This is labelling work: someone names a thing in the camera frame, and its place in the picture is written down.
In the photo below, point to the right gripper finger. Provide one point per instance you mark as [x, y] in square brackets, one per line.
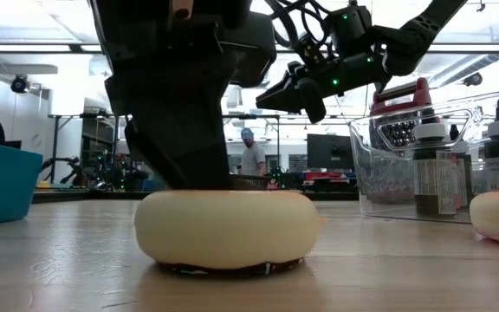
[288, 108]
[282, 91]

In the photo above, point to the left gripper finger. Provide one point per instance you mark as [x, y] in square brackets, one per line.
[197, 151]

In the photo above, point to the dark grey food colouring bottle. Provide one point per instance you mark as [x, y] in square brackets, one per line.
[433, 182]

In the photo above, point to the pink food colouring bottle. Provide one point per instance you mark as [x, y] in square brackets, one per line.
[459, 173]

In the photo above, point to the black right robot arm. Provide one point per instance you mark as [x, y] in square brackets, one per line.
[418, 30]

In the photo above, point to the person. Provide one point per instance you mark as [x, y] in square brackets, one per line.
[254, 160]

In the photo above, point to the black background monitor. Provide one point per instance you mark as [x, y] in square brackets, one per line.
[329, 151]

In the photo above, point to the red-trimmed metal box grater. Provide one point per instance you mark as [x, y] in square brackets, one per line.
[423, 93]

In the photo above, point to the clear plastic container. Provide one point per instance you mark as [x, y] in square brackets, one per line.
[384, 190]

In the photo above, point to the black hanging spotlight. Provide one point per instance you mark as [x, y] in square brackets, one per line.
[20, 84]
[472, 79]

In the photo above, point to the teal plastic tray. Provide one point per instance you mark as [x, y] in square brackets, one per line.
[2, 186]

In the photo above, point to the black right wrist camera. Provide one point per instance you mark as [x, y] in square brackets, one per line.
[306, 47]

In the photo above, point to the black aluminium table frame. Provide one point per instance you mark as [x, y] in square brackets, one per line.
[80, 197]

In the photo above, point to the black background rig frame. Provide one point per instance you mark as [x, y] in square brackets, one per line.
[54, 147]

